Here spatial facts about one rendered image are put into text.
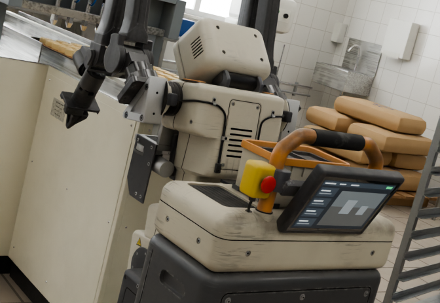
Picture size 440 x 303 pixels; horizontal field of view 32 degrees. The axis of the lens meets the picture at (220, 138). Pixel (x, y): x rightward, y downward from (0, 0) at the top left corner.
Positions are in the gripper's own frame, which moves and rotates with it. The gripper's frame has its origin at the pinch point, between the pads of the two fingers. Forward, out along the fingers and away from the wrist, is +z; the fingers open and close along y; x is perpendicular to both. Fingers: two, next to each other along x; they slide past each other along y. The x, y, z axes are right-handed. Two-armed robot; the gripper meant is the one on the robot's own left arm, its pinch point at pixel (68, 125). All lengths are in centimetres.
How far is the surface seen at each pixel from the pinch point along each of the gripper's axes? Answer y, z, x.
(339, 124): -365, 133, -202
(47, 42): -20, 19, -68
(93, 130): -21.0, 15.6, -17.4
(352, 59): -456, 130, -308
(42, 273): -21, 72, -3
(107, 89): -22.0, 2.9, -23.5
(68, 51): -20, 11, -52
